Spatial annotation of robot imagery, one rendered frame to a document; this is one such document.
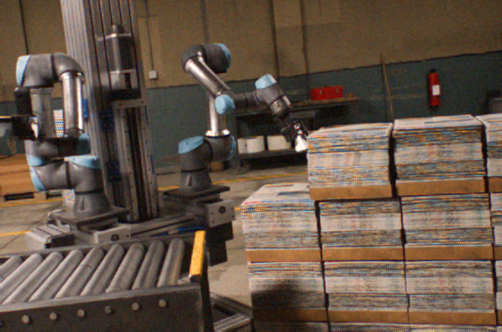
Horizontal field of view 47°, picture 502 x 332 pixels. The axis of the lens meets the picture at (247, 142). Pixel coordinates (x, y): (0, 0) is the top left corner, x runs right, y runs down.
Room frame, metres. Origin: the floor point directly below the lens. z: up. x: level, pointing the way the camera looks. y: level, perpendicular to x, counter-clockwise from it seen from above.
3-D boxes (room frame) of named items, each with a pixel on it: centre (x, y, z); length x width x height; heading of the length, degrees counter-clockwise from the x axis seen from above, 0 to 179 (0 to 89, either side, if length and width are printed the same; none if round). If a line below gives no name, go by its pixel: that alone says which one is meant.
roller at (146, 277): (1.63, 0.32, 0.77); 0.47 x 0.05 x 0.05; 2
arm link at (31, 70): (2.30, 0.79, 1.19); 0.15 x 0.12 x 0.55; 101
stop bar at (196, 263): (1.62, 0.17, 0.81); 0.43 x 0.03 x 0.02; 2
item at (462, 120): (2.12, -0.69, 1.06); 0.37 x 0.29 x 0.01; 164
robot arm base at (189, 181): (2.61, 0.25, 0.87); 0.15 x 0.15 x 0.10
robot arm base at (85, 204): (2.32, 0.65, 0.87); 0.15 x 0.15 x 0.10
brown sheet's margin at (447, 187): (2.12, -0.68, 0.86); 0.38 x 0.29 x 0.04; 164
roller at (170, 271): (1.63, 0.25, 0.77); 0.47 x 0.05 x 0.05; 2
